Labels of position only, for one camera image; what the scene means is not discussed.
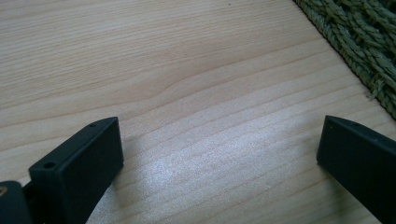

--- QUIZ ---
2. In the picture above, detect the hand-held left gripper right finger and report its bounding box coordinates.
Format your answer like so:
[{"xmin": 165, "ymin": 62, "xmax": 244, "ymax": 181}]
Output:
[{"xmin": 316, "ymin": 115, "xmax": 396, "ymax": 224}]

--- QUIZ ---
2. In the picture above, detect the green woven straw mat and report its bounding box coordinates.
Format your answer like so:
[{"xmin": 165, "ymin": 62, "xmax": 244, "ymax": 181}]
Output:
[{"xmin": 293, "ymin": 0, "xmax": 396, "ymax": 119}]

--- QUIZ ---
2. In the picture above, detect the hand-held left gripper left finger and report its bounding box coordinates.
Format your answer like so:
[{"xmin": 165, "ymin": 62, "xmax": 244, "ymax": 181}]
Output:
[{"xmin": 22, "ymin": 116, "xmax": 125, "ymax": 224}]

